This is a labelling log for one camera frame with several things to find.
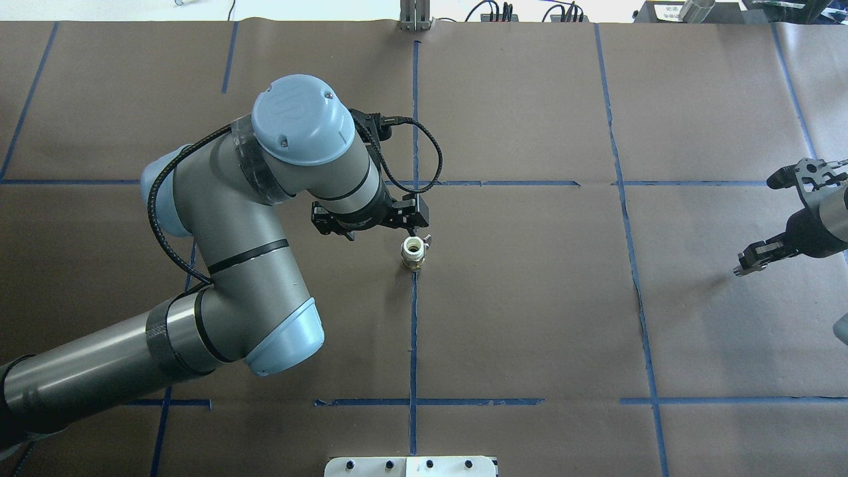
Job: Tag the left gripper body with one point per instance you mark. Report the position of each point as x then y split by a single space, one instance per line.
368 218

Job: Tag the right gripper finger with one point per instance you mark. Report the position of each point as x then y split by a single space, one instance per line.
758 255

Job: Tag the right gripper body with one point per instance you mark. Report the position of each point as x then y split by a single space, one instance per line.
809 235

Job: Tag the white PPR valve with handle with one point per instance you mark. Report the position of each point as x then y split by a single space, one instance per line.
413 252

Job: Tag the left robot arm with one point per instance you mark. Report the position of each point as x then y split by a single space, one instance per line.
211 207

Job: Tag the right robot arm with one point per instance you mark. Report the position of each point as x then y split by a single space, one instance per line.
829 205

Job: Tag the steel cup on black box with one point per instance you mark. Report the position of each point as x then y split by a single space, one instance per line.
695 11

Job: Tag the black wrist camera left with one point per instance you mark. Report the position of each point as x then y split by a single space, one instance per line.
373 128

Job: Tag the aluminium profile post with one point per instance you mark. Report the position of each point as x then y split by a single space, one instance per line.
415 15

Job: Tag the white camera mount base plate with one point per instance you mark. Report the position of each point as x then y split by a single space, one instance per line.
463 465

